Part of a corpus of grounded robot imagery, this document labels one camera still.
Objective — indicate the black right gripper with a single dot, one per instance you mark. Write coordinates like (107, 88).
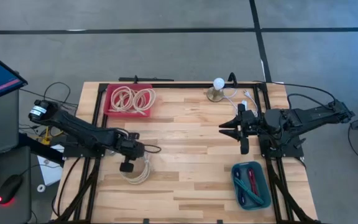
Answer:
(250, 124)

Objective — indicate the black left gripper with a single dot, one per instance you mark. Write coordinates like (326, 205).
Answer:
(132, 146)

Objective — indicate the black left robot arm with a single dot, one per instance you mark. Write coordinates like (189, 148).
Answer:
(79, 130)

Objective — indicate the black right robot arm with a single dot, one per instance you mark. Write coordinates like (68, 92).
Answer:
(309, 116)

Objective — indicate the red plastic tray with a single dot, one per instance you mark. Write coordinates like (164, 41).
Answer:
(126, 114)

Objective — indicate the brass lamp with white bulb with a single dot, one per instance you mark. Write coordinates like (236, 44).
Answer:
(215, 93)

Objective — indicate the black hook clamp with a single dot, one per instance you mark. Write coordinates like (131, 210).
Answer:
(232, 77)

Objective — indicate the teal plastic tray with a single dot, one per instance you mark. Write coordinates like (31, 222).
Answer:
(261, 177)

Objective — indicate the black bar behind table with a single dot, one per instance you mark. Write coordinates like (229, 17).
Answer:
(145, 79)

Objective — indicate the white paper sheet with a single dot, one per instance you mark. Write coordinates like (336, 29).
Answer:
(51, 174)

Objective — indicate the black diagonal support beam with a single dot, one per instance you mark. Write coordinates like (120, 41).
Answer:
(39, 149)

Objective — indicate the white tape roll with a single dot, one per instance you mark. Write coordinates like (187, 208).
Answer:
(38, 188)

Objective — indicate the black computer mouse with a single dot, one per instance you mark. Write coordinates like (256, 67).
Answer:
(8, 188)

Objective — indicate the grey side desk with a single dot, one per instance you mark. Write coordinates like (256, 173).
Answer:
(2, 124)

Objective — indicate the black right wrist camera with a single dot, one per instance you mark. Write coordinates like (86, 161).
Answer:
(244, 146)

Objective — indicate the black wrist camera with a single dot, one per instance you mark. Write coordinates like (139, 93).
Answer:
(126, 167)
(244, 146)

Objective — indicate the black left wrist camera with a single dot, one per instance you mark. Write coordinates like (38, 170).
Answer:
(126, 167)

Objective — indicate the black aluminium table frame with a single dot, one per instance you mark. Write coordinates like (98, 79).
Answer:
(182, 85)

